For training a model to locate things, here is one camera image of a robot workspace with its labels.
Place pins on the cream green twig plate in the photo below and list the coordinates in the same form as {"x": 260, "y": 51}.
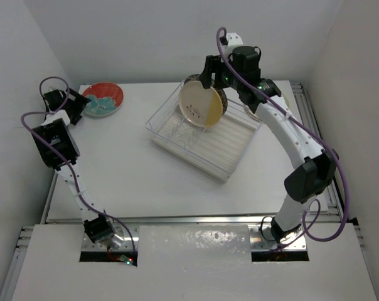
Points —
{"x": 255, "y": 117}

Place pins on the aluminium rail frame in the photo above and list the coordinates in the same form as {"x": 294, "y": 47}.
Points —
{"x": 192, "y": 226}

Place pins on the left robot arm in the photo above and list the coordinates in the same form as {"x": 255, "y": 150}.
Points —
{"x": 59, "y": 151}

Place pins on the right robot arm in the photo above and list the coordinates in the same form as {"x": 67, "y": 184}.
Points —
{"x": 313, "y": 165}

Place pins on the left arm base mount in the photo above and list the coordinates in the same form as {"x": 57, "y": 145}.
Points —
{"x": 122, "y": 240}

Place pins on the blue patterned rim plate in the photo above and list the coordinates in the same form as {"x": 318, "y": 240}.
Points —
{"x": 220, "y": 92}

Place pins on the small circuit board LED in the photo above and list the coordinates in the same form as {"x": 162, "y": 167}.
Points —
{"x": 119, "y": 257}

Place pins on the wire plate holder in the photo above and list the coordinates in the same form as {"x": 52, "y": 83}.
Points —
{"x": 182, "y": 133}

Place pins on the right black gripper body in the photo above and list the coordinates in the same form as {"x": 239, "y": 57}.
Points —
{"x": 229, "y": 78}

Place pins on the cream yellow plate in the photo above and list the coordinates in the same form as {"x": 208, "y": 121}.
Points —
{"x": 200, "y": 107}

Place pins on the clear dish rack tray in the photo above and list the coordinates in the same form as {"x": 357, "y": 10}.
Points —
{"x": 219, "y": 149}

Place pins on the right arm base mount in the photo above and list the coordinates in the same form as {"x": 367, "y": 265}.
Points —
{"x": 266, "y": 241}

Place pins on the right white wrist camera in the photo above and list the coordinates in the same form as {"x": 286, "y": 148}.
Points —
{"x": 230, "y": 41}

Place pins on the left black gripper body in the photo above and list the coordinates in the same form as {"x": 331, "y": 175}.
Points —
{"x": 76, "y": 106}

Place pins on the red blue floral plate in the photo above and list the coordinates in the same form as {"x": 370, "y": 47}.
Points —
{"x": 105, "y": 99}

